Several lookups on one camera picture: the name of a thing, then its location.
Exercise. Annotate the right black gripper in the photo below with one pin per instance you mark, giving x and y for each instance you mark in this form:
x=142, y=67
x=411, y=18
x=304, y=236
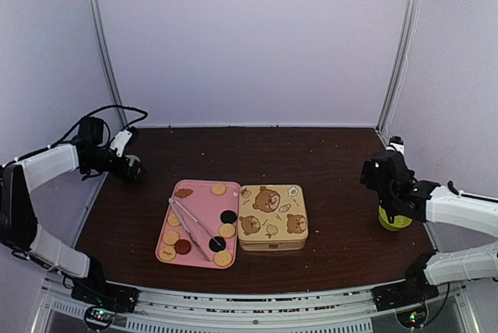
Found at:
x=367, y=170

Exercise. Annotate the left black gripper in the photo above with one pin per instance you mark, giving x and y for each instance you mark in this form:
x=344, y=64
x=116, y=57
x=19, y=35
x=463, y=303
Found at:
x=130, y=177

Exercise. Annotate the metal serving tongs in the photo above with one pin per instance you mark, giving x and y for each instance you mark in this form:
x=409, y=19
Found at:
x=192, y=232

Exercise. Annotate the gingerbread brown leaf cookie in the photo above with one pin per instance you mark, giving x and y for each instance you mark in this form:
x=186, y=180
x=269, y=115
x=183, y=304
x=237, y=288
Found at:
x=183, y=192

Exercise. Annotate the silver tin lid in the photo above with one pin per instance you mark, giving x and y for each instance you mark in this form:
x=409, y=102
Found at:
x=272, y=212

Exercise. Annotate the gold cookie tin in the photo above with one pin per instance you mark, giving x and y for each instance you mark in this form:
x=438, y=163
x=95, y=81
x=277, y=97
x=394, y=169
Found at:
x=293, y=245

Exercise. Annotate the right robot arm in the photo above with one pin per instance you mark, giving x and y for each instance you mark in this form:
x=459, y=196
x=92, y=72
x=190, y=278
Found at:
x=400, y=194

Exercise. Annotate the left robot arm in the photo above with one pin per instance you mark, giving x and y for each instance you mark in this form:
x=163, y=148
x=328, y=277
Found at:
x=28, y=219

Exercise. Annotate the pale blue ceramic bowl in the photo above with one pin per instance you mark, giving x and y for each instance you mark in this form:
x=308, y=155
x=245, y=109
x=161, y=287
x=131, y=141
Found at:
x=132, y=166

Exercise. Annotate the green plastic bowl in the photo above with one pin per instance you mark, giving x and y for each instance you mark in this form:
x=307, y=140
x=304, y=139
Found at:
x=400, y=222

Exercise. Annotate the yellow cookie under chip cookie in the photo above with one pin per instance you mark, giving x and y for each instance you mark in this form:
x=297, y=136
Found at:
x=173, y=220

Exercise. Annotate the yellow dotted cookie left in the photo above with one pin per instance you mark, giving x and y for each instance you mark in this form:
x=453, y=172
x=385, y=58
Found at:
x=170, y=237

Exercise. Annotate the yellow dotted cookie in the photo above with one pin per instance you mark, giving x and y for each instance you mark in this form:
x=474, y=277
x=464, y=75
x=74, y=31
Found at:
x=170, y=237
x=227, y=230

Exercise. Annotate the lone yellow sandwich cookie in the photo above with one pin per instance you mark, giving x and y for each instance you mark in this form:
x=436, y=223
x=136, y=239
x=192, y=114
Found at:
x=218, y=189

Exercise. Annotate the yellow cookie with pink sword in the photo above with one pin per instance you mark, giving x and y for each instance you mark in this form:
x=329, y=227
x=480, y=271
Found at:
x=167, y=253

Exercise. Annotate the brown chocolate cookie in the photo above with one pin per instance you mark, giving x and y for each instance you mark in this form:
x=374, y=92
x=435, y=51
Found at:
x=182, y=246

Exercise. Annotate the pink plastic tray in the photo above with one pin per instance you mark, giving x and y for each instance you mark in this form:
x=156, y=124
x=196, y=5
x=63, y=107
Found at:
x=207, y=208

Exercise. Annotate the black sandwich cookie upper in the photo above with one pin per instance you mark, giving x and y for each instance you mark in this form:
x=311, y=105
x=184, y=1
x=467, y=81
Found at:
x=228, y=216

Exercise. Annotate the black sandwich cookie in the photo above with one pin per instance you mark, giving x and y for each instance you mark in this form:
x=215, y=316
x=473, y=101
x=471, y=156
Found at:
x=217, y=244
x=228, y=216

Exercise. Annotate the yellow dotted cookie middle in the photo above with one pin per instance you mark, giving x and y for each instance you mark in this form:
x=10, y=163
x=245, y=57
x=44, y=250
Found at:
x=227, y=230

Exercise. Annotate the black sandwich cookie lower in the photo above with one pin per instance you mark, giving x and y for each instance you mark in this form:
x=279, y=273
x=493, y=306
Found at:
x=217, y=244

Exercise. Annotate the yellow dotted cookie corner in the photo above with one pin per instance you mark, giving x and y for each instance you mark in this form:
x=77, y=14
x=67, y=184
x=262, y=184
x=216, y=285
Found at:
x=223, y=259

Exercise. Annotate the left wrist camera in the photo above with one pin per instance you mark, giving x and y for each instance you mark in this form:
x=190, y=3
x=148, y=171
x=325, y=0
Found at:
x=120, y=141

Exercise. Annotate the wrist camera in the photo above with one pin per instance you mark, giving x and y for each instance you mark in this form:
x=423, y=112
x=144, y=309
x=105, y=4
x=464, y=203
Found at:
x=396, y=144
x=120, y=141

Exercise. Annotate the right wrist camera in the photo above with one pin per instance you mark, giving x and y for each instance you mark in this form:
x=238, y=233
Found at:
x=396, y=144

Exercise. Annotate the right aluminium frame post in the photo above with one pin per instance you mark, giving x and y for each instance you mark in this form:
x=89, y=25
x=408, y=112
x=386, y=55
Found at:
x=398, y=69

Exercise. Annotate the aluminium frame post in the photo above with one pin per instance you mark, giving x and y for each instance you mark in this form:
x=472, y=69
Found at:
x=398, y=69
x=104, y=52

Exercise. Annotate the front aluminium rail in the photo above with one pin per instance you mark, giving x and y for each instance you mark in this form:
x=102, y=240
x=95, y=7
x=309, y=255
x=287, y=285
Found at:
x=341, y=310

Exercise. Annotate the left aluminium frame post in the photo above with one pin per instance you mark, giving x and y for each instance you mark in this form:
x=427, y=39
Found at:
x=104, y=52

